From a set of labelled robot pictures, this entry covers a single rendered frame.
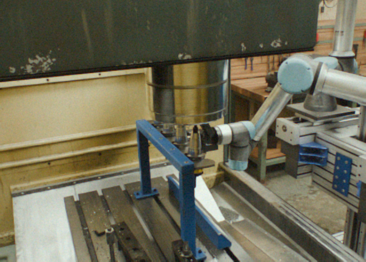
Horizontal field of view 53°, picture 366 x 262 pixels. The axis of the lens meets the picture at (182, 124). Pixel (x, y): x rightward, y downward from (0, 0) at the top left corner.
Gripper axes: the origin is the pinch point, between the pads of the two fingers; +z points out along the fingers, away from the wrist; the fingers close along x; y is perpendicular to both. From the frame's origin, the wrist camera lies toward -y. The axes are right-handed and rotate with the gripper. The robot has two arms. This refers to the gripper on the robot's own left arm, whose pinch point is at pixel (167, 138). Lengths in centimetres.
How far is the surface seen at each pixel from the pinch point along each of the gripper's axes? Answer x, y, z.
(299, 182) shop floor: 133, 115, -178
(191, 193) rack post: -28.9, 7.3, 3.6
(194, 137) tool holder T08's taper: -23.4, -7.5, -0.2
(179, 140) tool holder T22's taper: -12.7, -3.4, 0.3
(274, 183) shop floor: 142, 115, -156
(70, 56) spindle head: -65, -38, 36
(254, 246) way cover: -13, 46, -30
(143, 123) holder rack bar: 11.9, -3.1, 5.0
